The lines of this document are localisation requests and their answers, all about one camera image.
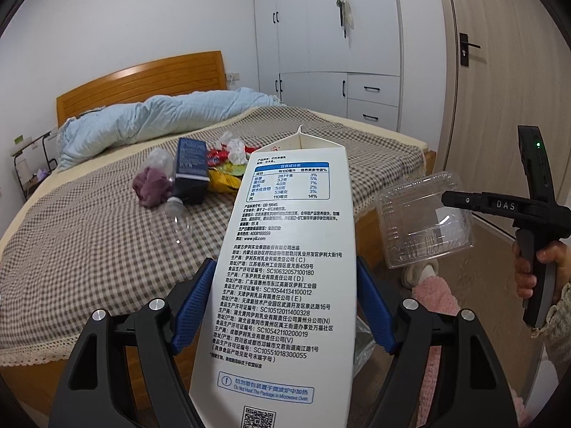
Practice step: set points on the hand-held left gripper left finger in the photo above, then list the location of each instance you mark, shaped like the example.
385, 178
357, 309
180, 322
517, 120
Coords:
192, 307

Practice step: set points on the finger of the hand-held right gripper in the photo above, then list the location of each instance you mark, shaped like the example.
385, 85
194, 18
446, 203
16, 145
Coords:
464, 199

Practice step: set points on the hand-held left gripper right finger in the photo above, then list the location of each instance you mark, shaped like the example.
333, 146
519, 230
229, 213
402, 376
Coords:
374, 303

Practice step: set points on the white plastic-lined trash bin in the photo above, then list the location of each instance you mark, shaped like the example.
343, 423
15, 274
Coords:
363, 343

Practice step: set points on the clear plastic clamshell container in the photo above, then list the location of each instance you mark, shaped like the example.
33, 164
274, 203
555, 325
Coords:
415, 223

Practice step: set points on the white milk carton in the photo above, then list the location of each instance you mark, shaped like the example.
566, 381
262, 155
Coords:
276, 276

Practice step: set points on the purple cloth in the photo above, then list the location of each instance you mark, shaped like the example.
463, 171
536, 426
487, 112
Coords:
151, 185

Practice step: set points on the yellow snack bag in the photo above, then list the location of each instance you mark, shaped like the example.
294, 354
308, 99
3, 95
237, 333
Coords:
225, 183

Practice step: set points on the dark blue carton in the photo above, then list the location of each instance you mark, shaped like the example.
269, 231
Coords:
192, 169

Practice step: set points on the red wrapper with blue logo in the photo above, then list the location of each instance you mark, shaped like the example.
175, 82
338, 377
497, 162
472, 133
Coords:
218, 157

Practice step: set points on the person's right forearm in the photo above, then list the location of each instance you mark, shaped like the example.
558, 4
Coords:
560, 321

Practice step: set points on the person's right hand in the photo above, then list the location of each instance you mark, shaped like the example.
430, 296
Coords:
522, 272

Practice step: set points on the beige wooden door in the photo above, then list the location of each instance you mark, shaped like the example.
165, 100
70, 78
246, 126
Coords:
499, 76

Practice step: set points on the cream bed sheet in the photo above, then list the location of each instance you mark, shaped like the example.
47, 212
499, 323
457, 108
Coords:
42, 187

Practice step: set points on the light blue duvet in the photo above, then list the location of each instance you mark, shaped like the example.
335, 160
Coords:
156, 116

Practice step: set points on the hanging wardrobe ornament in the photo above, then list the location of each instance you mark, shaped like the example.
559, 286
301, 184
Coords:
344, 13

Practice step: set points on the white wardrobe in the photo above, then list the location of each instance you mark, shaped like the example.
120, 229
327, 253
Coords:
312, 31

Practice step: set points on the black metal bedside rack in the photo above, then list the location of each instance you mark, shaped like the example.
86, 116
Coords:
31, 146

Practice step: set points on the wooden bed frame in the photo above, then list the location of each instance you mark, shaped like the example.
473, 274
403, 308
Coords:
134, 84

